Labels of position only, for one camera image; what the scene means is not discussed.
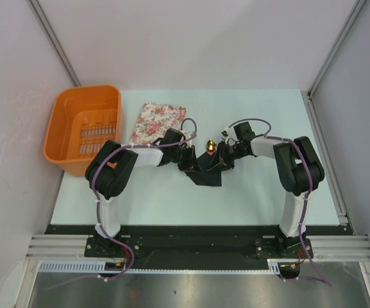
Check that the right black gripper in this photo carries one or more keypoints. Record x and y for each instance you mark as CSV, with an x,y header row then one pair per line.
x,y
225,163

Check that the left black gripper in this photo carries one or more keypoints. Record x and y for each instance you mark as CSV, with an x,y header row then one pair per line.
x,y
192,163

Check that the black paper napkin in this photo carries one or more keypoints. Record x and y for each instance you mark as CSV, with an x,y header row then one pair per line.
x,y
204,178

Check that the iridescent gold spoon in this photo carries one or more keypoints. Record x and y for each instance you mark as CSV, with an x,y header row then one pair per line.
x,y
211,147

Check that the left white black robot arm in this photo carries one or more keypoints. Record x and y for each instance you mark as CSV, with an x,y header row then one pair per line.
x,y
109,172

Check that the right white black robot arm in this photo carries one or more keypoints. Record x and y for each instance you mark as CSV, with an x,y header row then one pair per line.
x,y
299,170

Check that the floral patterned tray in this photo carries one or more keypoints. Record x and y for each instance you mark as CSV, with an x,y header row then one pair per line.
x,y
154,120

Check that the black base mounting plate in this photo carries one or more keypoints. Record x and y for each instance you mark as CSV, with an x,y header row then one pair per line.
x,y
187,247

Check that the orange plastic basket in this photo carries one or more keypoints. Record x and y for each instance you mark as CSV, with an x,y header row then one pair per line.
x,y
82,120

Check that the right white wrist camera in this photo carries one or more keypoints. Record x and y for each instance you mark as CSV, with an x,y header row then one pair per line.
x,y
225,135

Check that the aluminium front rail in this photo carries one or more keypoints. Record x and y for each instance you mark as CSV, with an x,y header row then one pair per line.
x,y
57,247

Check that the white slotted cable duct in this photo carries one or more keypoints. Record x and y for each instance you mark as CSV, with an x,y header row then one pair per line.
x,y
56,266

